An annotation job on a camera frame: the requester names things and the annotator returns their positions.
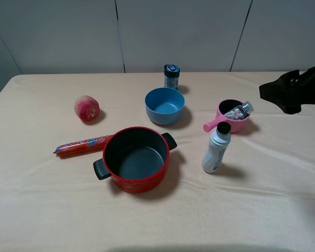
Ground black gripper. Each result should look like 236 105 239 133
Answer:
259 66 315 114

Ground small clear candy jar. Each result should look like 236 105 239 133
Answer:
224 101 254 120

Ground white bottle black cap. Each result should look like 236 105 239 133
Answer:
202 122 231 174

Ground dark blue-lidded jar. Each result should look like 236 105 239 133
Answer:
164 64 180 90

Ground blue plastic bowl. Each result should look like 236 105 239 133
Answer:
144 87 185 125

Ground orange wrapped sausage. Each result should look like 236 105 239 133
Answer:
53 135 113 158

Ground red peach fruit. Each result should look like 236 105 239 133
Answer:
74 96 100 122

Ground pink saucepan with handle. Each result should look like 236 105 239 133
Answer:
203 99 250 133

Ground red pot black handles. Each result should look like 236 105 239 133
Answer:
93 127 177 194

